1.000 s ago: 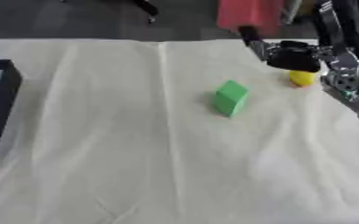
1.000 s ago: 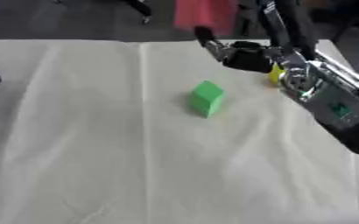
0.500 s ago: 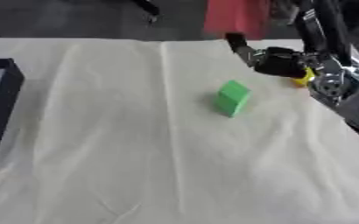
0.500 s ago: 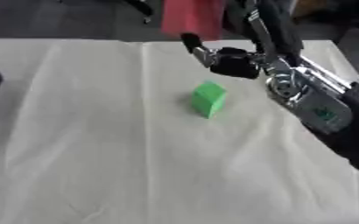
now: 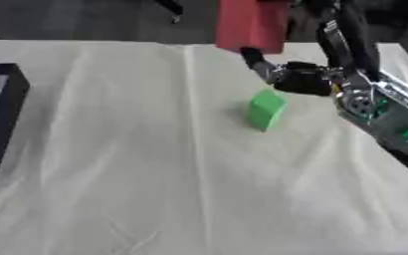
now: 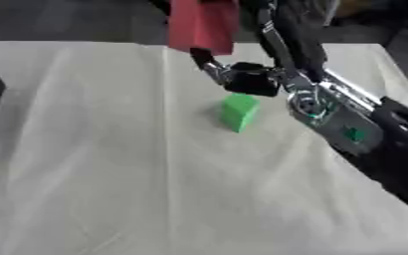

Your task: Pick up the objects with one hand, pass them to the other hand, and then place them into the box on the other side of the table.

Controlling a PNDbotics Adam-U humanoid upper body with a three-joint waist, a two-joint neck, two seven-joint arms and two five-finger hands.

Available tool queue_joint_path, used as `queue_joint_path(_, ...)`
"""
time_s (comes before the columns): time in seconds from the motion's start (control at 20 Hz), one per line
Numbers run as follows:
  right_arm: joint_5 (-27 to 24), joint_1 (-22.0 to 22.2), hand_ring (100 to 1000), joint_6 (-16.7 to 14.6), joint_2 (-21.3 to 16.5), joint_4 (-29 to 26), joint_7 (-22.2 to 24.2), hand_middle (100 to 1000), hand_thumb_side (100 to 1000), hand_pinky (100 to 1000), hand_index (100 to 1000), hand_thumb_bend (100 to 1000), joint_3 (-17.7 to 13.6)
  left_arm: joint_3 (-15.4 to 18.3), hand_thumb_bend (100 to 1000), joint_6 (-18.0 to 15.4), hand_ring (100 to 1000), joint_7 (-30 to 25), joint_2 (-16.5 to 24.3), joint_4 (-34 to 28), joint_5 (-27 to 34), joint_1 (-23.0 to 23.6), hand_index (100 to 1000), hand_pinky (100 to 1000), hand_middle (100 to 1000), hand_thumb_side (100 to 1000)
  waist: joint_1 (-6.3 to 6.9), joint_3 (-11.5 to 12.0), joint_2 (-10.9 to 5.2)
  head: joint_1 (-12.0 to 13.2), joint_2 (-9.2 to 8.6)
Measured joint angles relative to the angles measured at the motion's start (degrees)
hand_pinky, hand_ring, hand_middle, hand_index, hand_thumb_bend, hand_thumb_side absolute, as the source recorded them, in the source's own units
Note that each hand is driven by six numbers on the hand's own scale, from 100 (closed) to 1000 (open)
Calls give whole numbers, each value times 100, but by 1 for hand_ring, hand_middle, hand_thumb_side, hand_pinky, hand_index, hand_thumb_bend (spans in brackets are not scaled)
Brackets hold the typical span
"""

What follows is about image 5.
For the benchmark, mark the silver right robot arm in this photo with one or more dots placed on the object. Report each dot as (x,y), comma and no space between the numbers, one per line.
(381,109)

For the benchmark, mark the black chair leg with caster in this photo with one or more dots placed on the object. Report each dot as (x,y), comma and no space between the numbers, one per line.
(171,8)

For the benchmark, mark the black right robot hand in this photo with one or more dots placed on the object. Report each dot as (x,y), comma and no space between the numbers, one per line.
(301,79)

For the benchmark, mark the person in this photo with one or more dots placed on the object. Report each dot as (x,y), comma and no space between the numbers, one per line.
(253,24)

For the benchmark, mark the green rectangular block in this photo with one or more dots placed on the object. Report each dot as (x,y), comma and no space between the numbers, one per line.
(265,109)

